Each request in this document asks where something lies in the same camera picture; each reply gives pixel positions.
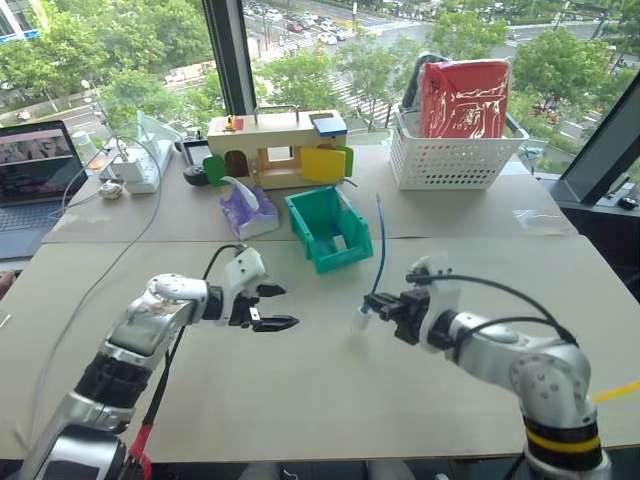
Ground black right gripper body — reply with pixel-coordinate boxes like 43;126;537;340
379;287;434;347

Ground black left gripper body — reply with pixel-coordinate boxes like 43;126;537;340
230;282;267;332

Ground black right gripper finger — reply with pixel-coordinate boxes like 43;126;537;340
367;304;402;322
363;292;402;308

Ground green plastic bin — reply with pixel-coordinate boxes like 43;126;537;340
284;184;375;275

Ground purple soft tissue pack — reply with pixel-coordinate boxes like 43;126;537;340
218;174;280;240

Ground white perforated plastic basket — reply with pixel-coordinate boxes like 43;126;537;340
388;102;530;191

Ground black handheld controller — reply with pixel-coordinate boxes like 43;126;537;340
174;130;211;187

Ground clear plastic bag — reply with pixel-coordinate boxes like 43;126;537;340
513;208;564;232

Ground wooden latch box with doors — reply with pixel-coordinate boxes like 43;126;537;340
202;105;355;191

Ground white power strip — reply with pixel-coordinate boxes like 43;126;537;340
112;138;174;195

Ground clear acrylic panel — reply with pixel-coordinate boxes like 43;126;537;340
137;110;174;147

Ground grey plastic wrapped package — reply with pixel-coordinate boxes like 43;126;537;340
401;53;426;136

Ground red plastic wrapped package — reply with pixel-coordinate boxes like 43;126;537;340
419;58;512;140

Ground clear plastic cup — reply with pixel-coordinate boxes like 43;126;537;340
69;130;99;166

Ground black window mullion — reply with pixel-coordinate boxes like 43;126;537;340
202;0;259;119

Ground grey open laptop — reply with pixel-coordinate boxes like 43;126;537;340
0;119;90;261

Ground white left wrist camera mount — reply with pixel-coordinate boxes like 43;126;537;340
219;247;267;326

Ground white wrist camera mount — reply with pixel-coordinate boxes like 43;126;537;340
219;247;267;326
407;255;466;347

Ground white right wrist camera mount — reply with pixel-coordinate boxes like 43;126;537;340
407;255;466;347

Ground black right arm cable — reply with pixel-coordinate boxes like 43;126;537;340
405;272;579;351

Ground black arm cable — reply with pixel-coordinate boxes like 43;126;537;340
127;243;251;480
405;272;579;351

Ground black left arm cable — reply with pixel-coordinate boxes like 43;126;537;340
127;243;251;480

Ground long white cable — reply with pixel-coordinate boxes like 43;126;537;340
14;135;164;449

